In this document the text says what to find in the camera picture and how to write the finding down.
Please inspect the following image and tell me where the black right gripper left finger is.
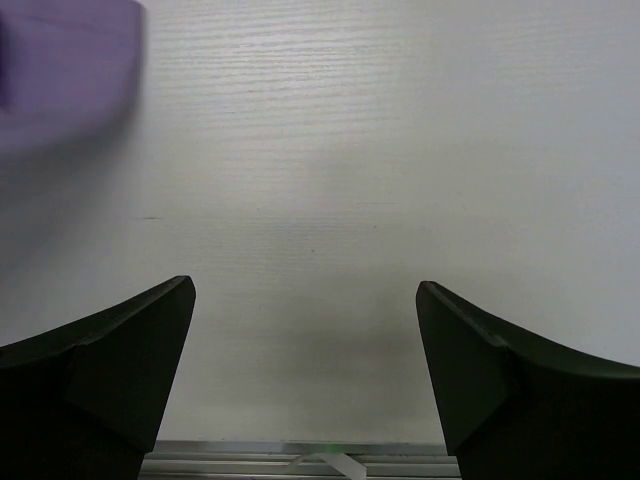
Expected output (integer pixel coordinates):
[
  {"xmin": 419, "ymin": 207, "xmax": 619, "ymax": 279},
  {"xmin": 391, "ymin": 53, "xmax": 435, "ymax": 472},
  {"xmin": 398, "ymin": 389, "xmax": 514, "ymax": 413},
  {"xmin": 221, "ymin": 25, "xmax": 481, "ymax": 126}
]
[{"xmin": 1, "ymin": 276, "xmax": 194, "ymax": 479}]

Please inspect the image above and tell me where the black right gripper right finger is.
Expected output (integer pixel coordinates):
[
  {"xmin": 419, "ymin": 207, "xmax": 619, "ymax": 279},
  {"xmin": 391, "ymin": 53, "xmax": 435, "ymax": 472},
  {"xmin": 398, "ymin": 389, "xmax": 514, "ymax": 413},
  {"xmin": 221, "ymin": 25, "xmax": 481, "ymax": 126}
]
[{"xmin": 416, "ymin": 281, "xmax": 639, "ymax": 479}]

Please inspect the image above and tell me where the purple t-shirt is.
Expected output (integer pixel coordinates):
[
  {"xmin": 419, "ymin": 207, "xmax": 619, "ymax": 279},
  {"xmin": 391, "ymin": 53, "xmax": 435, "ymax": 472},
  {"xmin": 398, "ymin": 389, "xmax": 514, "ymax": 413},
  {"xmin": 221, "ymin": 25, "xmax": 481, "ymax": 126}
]
[{"xmin": 1, "ymin": 1, "xmax": 146, "ymax": 154}]

